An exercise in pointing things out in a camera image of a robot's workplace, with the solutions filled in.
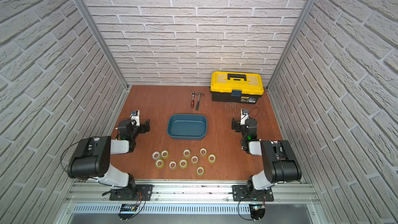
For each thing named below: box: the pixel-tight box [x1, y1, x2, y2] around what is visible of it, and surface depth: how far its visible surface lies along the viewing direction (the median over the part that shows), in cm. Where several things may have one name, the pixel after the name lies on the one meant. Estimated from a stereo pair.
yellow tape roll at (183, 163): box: [178, 158, 189, 169], surface depth 84 cm
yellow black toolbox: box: [209, 71, 264, 105], surface depth 102 cm
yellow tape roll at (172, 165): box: [168, 161, 177, 170], surface depth 83 cm
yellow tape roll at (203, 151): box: [199, 147, 208, 156], surface depth 89 cm
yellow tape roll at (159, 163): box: [154, 158, 165, 169], surface depth 85 cm
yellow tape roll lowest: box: [195, 165, 206, 176], surface depth 82 cm
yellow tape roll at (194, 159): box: [190, 155, 199, 164], surface depth 85 cm
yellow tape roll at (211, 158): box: [207, 153, 217, 164], surface depth 86 cm
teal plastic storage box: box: [166, 113, 208, 140], surface depth 99 cm
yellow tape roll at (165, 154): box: [160, 149, 170, 159], surface depth 87 cm
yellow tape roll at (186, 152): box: [182, 148, 192, 158], surface depth 87 cm
